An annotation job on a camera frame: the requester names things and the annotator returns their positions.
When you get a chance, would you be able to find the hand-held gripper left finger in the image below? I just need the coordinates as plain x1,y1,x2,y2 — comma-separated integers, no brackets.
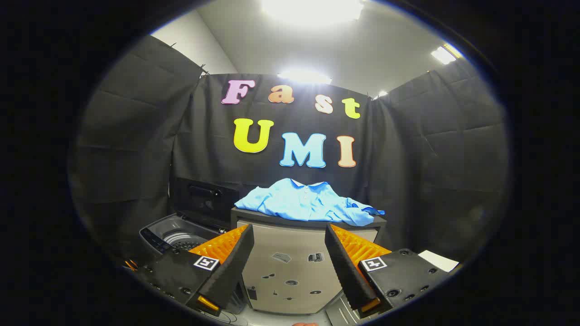
136,223,255,316

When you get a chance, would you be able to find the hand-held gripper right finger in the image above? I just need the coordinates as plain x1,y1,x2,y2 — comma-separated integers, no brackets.
324,223,454,318

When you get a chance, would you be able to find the grey cabinet with black top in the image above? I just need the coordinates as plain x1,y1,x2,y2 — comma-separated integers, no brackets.
230,206,388,315

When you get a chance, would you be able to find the black backdrop cloth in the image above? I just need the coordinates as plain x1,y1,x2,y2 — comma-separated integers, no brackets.
68,34,510,263

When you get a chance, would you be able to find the dark glass washing machine lid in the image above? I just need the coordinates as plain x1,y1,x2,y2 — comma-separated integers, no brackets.
174,177,242,229

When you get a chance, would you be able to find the light blue polo shirt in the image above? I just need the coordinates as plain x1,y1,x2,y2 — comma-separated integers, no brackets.
234,178,386,227

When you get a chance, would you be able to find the grey washing machine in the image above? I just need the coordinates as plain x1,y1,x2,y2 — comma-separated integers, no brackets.
138,213,236,265

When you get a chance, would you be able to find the ceiling light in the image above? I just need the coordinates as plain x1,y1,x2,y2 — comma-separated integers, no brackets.
277,69,332,85
261,0,365,25
430,44,460,65

